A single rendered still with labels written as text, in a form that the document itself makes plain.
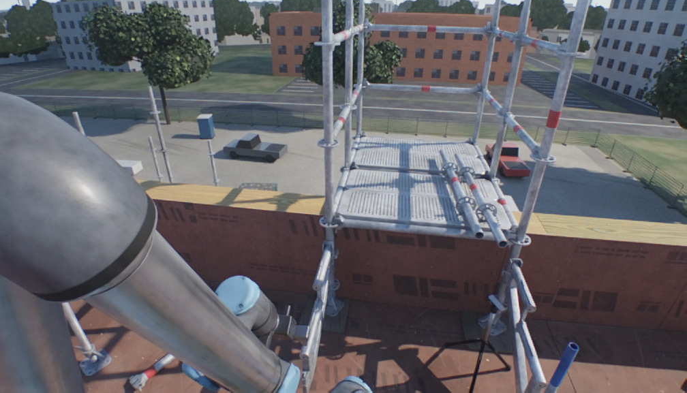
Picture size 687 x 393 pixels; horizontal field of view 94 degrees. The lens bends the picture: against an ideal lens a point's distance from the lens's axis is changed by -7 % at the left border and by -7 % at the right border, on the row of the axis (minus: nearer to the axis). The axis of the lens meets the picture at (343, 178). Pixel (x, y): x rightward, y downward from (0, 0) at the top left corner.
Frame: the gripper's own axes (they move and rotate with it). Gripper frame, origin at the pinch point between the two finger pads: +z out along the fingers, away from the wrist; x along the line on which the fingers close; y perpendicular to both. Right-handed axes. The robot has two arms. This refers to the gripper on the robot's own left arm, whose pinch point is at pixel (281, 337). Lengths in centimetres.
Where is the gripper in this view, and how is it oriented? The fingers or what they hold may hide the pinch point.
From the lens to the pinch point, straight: 108.6
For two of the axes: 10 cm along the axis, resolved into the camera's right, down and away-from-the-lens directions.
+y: 1.1, -7.7, 6.3
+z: 1.7, 6.4, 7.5
